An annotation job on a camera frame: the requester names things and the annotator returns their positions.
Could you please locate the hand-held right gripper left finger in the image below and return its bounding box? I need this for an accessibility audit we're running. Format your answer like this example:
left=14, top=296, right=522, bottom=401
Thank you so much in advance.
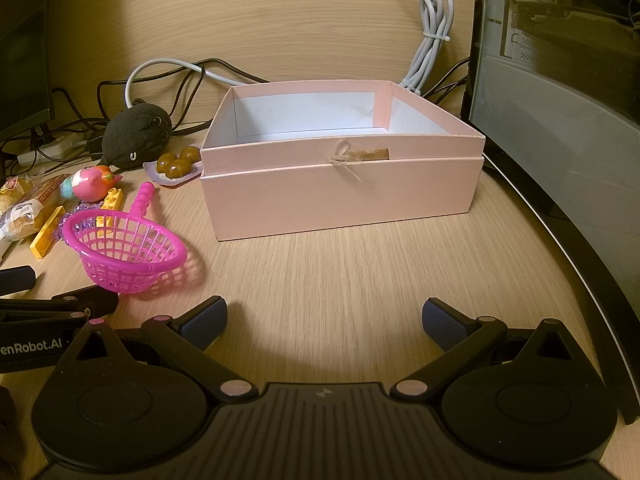
left=65, top=296, right=256, bottom=403

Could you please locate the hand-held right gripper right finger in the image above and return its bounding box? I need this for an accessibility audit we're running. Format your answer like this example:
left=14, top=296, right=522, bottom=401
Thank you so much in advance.
left=390, top=297, right=588, bottom=403

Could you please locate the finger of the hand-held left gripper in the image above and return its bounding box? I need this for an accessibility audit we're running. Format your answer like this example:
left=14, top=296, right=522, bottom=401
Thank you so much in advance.
left=0, top=289, right=120, bottom=330
left=0, top=267, right=37, bottom=297

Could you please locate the long yellow toy brick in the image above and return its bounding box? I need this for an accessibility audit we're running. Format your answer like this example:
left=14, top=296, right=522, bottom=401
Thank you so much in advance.
left=30, top=206, right=66, bottom=259

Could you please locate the pink plastic strainer basket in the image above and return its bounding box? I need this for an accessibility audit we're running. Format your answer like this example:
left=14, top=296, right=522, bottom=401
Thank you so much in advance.
left=61, top=182, right=188, bottom=294

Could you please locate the pink cardboard box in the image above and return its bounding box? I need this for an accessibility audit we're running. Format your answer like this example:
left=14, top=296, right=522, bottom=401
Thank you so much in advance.
left=200, top=79, right=486, bottom=242

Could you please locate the packaged bread snack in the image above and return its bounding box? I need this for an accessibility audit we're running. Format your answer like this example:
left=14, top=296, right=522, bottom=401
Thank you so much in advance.
left=0, top=199, right=53, bottom=261
left=0, top=172, right=71, bottom=211

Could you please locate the purple plastic wrapper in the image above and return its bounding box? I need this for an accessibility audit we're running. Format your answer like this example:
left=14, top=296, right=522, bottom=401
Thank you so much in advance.
left=55, top=200, right=103, bottom=251

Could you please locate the pink toy duck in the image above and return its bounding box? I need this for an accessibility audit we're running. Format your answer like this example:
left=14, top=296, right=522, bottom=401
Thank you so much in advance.
left=60, top=165, right=123, bottom=205

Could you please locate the white power strip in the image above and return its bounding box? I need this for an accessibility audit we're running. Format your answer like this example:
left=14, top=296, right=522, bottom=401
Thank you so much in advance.
left=17, top=132, right=83, bottom=166

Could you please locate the twine bow with brown tag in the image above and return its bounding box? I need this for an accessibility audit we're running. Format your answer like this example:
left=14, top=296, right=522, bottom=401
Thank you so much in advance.
left=327, top=140, right=391, bottom=183

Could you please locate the black plush toy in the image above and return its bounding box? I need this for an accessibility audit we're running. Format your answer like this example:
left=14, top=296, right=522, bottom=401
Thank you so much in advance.
left=97, top=100, right=173, bottom=170

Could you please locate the black computer monitor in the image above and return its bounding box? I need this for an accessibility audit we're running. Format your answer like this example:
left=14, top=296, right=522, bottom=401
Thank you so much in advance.
left=0, top=0, right=55, bottom=142

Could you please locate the black computer case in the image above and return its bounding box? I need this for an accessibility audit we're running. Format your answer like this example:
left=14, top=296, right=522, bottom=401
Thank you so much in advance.
left=460, top=0, right=640, bottom=426

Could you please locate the black cable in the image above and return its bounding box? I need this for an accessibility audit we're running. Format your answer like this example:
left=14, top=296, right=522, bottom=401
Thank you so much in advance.
left=0, top=87, right=106, bottom=171
left=97, top=57, right=273, bottom=133
left=420, top=57, right=471, bottom=101

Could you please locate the thin white cable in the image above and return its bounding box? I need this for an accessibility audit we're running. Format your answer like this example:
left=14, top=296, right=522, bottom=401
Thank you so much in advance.
left=125, top=59, right=271, bottom=111

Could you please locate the bundled white cable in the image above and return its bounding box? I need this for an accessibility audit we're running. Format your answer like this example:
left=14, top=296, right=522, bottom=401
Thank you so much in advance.
left=397, top=0, right=456, bottom=96

